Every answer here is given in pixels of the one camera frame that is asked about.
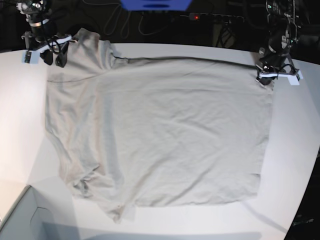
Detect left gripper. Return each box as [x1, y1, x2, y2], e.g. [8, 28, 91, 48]
[256, 56, 300, 87]

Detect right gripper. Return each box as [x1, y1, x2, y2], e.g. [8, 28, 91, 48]
[21, 31, 75, 68]

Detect beige t-shirt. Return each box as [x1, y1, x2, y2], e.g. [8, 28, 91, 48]
[45, 29, 274, 223]

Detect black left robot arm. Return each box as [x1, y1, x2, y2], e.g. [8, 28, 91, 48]
[256, 0, 304, 86]

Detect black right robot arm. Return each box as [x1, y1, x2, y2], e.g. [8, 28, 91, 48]
[16, 0, 77, 68]

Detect white power strip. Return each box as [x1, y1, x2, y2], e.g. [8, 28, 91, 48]
[188, 12, 245, 24]

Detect blue plastic crate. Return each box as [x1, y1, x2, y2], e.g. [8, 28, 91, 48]
[120, 0, 192, 11]

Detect grey cardboard box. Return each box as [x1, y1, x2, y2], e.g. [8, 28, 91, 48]
[0, 185, 81, 240]

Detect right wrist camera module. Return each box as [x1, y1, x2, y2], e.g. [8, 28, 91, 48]
[21, 50, 40, 65]

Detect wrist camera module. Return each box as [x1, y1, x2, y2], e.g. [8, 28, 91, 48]
[21, 50, 40, 65]
[287, 70, 304, 86]

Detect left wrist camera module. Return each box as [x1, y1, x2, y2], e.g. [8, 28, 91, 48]
[287, 70, 304, 86]

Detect yellowish coiled cables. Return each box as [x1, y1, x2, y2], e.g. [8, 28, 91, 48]
[103, 4, 161, 38]

